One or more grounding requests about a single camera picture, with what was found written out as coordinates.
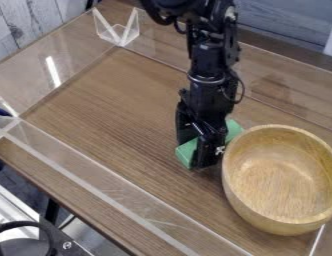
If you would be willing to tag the black table leg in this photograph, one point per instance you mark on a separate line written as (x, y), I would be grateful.
(51, 211)

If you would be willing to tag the light wooden bowl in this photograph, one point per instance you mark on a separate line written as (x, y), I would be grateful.
(277, 179)

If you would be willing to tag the black metal bracket with screw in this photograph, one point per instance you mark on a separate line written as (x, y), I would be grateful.
(66, 245)

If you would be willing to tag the blue object at left edge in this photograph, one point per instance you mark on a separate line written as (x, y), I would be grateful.
(5, 113)

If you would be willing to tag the green rectangular block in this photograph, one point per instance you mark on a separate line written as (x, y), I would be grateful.
(233, 130)

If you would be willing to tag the clear acrylic corner bracket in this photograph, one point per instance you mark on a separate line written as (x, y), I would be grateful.
(117, 34)

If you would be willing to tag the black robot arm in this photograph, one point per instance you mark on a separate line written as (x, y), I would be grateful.
(209, 24)

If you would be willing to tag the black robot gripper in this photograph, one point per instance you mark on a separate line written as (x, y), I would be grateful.
(205, 105)

